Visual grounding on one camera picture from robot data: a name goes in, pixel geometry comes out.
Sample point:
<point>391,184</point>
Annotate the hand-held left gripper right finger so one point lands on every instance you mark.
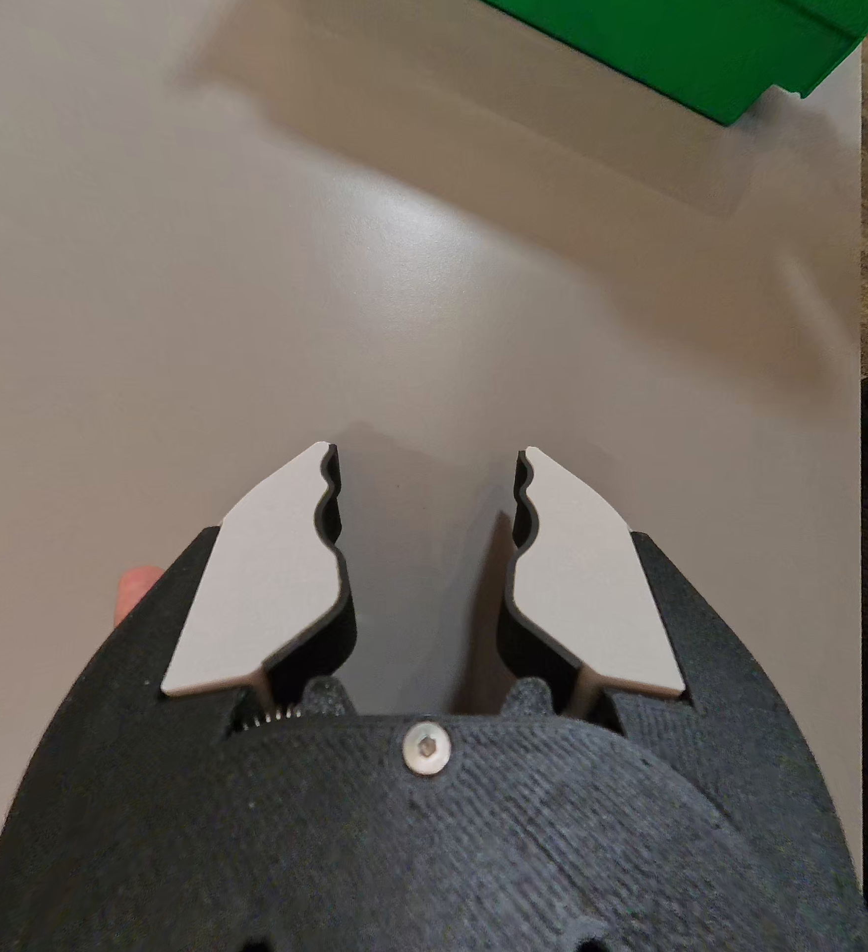
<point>597,595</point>

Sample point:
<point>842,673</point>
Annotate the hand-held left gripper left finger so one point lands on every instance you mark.
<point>255,587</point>

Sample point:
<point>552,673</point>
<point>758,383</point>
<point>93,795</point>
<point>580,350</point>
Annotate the green plastic bin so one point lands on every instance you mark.
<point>701,44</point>

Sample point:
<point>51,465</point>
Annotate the grey desk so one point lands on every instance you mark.
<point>181,297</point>

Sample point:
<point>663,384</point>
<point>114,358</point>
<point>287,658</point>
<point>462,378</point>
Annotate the person's left hand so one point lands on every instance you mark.
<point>135,591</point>

